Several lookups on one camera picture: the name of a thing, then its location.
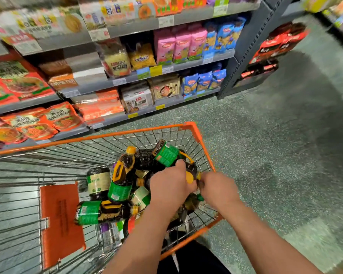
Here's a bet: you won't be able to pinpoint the person's right hand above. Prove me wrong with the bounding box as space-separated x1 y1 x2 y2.
199 171 241 212

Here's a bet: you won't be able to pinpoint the person's left hand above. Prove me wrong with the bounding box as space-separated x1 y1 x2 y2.
149 159 198 218

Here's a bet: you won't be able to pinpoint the yellow-capped dark sauce bottle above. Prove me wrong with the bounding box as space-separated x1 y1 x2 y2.
176 161 203 186

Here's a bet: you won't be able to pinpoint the person's right forearm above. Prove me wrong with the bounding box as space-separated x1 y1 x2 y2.
217 198 324 274

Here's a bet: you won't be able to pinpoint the person's left forearm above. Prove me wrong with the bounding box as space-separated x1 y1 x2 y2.
102 205 185 274

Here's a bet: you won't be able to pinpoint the pile of dark sauce bottles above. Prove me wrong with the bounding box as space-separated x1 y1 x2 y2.
74 139 205 241

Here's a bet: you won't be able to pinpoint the person's black trousers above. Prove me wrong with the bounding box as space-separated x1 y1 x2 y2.
157 225 232 274

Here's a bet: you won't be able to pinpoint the white noodle box pack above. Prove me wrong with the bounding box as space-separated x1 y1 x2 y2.
120 84 154 113

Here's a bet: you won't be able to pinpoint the brown noodle pack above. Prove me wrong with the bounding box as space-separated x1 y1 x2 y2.
148 75 181 101

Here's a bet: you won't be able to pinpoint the row of blue snack packets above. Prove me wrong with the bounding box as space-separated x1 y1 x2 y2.
203 16 247 53
181 63 227 98

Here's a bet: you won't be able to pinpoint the stack of flat orange packets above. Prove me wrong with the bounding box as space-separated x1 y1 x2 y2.
71 88 125 122

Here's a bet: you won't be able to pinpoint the green-blue price tag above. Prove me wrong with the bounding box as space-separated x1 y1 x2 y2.
136 67 151 80

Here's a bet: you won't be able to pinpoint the row of red-black packets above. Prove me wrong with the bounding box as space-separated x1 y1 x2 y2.
241 59 279 81

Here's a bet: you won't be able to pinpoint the orange cart seat flap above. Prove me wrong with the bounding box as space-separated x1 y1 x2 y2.
39 182 86 270

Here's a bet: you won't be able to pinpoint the yellow pasta packet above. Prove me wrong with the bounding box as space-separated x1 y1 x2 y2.
128 43 157 71

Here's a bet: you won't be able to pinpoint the row of pink packets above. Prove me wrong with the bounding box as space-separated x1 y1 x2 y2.
154 23 208 65

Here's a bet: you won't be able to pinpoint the clear packet of yellow noodles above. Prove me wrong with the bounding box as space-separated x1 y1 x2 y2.
98 39 131 78

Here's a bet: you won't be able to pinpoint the orange flat box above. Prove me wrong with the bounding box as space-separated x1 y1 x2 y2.
48 73 78 90

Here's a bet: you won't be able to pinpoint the pile of red snack packets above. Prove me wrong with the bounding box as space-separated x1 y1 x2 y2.
249 22 310 65

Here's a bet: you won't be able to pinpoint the pile of orange-red sauce packets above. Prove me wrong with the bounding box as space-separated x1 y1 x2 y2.
0 101 84 152

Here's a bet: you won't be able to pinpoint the grey end shelf rack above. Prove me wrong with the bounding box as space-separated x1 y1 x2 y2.
217 0 309 100

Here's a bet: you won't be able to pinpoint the grey metal shelving unit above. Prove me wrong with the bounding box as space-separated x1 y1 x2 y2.
0 0 278 153

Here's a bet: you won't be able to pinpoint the brown flat box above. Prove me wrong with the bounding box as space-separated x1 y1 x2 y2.
38 60 72 76

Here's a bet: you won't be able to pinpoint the green price tag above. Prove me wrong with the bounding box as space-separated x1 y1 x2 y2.
213 0 229 17

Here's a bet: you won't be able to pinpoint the row of orange packets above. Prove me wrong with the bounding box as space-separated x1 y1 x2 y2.
154 0 208 17

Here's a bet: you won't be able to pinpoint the row of white-orange packets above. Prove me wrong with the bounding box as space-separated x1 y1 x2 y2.
78 0 158 29

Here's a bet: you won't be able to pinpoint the stack of large red packets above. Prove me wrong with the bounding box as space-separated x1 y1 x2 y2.
0 58 56 108

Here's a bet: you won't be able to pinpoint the dark shelf rack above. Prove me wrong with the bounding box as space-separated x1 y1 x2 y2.
314 0 343 46

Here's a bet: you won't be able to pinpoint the row of yellow-green packets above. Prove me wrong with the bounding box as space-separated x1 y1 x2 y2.
302 0 343 14

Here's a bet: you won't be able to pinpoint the row of white noodle packets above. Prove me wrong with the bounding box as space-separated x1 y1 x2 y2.
0 5 87 46

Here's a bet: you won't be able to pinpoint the orange wire shopping cart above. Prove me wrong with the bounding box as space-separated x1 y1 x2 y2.
0 122 225 274

